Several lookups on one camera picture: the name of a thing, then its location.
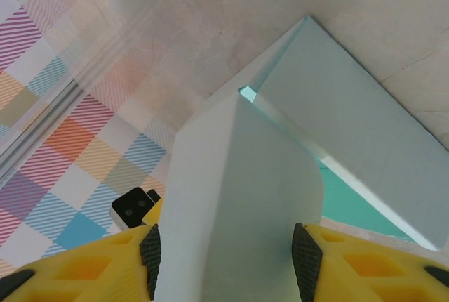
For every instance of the mint green paper box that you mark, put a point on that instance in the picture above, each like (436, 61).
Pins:
(263, 175)

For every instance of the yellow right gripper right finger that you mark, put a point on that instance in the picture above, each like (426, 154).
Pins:
(368, 274)

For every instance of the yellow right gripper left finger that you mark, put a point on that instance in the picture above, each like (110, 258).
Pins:
(70, 274)

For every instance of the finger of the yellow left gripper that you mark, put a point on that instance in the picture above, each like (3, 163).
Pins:
(156, 216)

